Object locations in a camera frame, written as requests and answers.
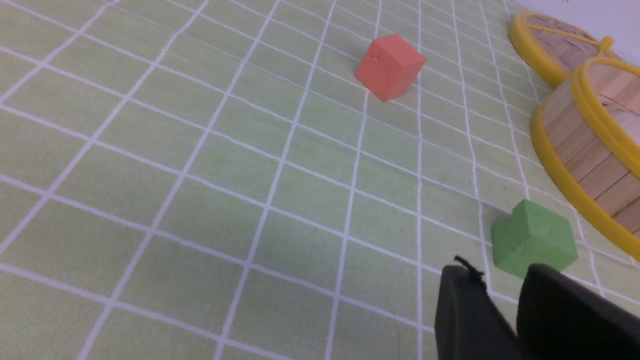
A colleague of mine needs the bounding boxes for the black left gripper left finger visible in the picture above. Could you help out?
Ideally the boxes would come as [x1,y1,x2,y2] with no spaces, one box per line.
[434,255,531,360]

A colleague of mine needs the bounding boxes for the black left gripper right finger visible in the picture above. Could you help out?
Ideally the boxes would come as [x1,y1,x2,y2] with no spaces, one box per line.
[516,264,640,360]

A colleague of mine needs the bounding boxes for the bamboo steamer tray yellow rim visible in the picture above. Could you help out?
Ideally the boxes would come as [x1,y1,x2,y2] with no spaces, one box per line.
[530,57,640,259]

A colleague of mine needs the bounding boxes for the woven bamboo steamer lid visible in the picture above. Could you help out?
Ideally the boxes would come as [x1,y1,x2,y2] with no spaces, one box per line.
[507,10,621,89]

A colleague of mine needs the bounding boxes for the green foam block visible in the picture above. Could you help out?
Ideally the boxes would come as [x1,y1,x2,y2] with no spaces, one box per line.
[491,199,579,279]

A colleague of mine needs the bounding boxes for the red foam cube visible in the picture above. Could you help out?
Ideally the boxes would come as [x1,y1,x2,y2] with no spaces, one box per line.
[354,33,426,102]

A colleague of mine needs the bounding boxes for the green checkered tablecloth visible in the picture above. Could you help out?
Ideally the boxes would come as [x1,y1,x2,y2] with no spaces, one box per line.
[0,0,639,360]

